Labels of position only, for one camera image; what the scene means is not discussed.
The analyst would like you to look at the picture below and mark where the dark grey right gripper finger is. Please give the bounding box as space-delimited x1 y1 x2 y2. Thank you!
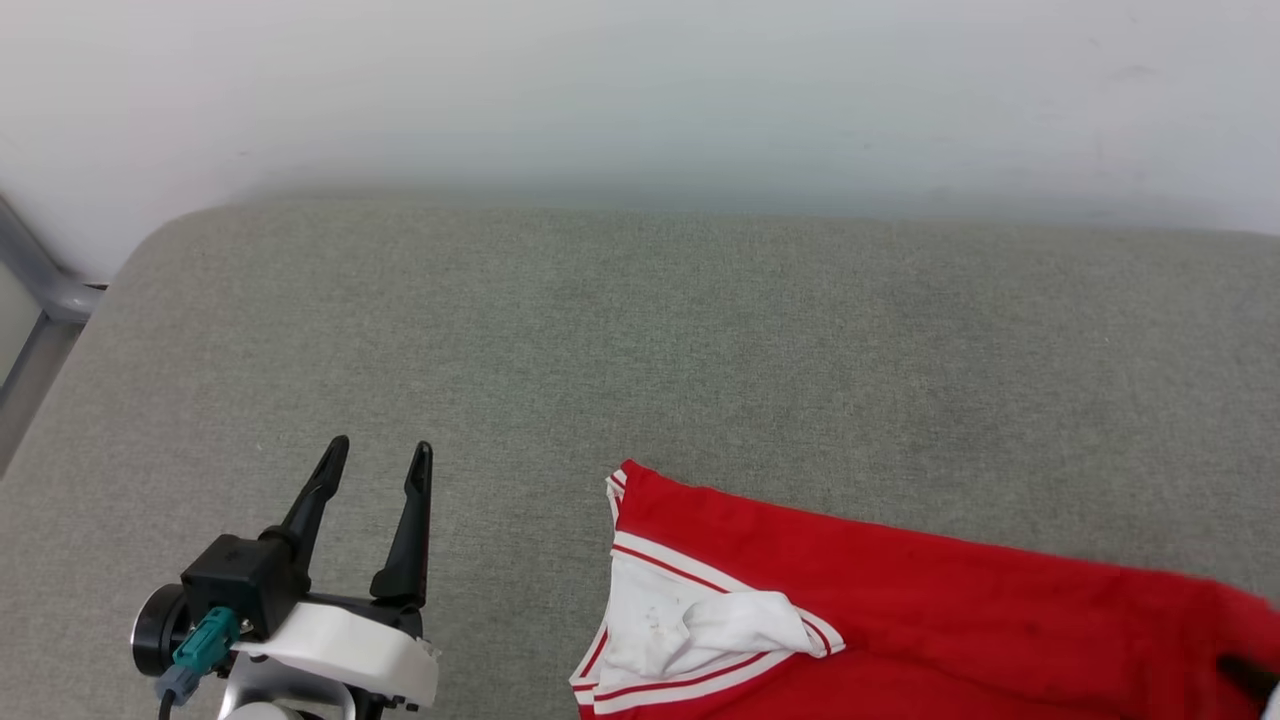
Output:
1216 652 1280 707

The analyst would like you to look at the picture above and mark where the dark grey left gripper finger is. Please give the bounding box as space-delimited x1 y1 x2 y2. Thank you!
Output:
258 435 351 581
370 441 434 609

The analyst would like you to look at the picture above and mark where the teal cable connector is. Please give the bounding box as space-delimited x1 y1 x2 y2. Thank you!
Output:
155 606 243 707

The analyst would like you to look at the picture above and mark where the grey fabric sofa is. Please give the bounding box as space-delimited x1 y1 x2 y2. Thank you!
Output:
0 200 1280 720

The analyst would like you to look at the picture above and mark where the grey metal frame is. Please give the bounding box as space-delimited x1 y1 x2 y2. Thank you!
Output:
0 195 109 471

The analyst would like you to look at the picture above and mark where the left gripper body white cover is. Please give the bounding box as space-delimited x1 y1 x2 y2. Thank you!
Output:
131 583 441 713

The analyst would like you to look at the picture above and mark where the red white jersey shirt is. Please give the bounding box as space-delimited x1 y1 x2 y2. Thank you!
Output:
570 459 1280 720

